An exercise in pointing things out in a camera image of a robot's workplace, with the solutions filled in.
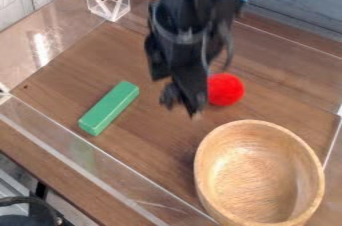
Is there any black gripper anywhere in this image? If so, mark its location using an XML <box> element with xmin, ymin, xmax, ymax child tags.
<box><xmin>144</xmin><ymin>1</ymin><xmax>235</xmax><ymax>116</ymax></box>

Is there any green rectangular block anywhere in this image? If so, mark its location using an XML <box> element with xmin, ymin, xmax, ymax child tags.
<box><xmin>77</xmin><ymin>81</ymin><xmax>140</xmax><ymax>136</ymax></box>

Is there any brown wooden bowl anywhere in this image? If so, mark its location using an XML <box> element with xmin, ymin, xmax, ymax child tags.
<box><xmin>193</xmin><ymin>120</ymin><xmax>324</xmax><ymax>226</ymax></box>

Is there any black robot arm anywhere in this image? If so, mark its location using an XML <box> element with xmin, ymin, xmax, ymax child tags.
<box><xmin>144</xmin><ymin>0</ymin><xmax>247</xmax><ymax>115</ymax></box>

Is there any red plush strawberry toy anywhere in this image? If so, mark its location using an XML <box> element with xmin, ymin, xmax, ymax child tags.
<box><xmin>206</xmin><ymin>73</ymin><xmax>244</xmax><ymax>106</ymax></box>

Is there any clear acrylic corner bracket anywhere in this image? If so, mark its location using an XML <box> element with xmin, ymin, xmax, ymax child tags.
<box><xmin>85</xmin><ymin>0</ymin><xmax>130</xmax><ymax>22</ymax></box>

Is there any clear acrylic front wall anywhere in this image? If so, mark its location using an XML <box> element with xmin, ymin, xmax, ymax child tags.
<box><xmin>0</xmin><ymin>93</ymin><xmax>216</xmax><ymax>226</ymax></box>

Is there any black cable at corner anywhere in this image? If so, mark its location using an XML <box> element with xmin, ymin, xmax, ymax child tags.
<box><xmin>0</xmin><ymin>195</ymin><xmax>64</xmax><ymax>226</ymax></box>

